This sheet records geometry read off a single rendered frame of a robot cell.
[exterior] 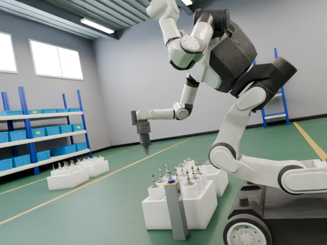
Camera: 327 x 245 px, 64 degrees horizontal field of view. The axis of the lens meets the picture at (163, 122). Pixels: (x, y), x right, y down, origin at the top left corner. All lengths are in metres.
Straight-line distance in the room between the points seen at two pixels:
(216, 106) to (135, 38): 3.57
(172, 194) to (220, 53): 0.78
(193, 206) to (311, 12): 7.11
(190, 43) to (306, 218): 0.85
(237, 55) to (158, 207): 1.00
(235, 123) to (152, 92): 7.41
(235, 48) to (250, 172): 0.62
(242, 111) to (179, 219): 0.67
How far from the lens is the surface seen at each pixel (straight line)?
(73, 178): 3.76
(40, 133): 6.57
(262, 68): 1.34
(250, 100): 1.31
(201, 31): 1.15
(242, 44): 1.42
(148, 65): 8.82
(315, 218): 1.28
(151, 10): 1.22
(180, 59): 1.06
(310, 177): 1.35
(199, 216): 1.62
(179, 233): 1.55
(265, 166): 1.39
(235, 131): 1.37
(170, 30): 1.10
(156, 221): 1.74
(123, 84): 9.23
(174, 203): 1.49
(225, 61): 1.32
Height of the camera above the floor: 0.67
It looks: level
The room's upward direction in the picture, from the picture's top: 10 degrees counter-clockwise
